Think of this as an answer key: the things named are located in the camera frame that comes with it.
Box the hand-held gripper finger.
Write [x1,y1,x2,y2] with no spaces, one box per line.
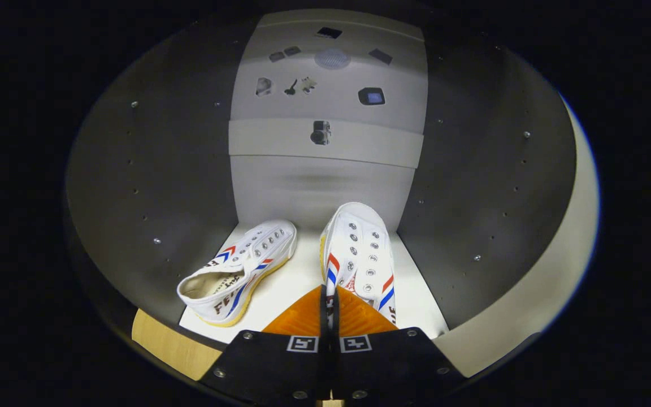
[329,285,467,405]
[200,285,329,405]

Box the dark grey shoe cabinet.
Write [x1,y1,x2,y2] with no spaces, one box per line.
[64,8,578,391]

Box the beige shoe cabinet door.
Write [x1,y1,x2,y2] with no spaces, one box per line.
[433,93,601,378]

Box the white canvas shoe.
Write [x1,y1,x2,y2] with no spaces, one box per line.
[320,202,397,328]
[177,219,298,327]

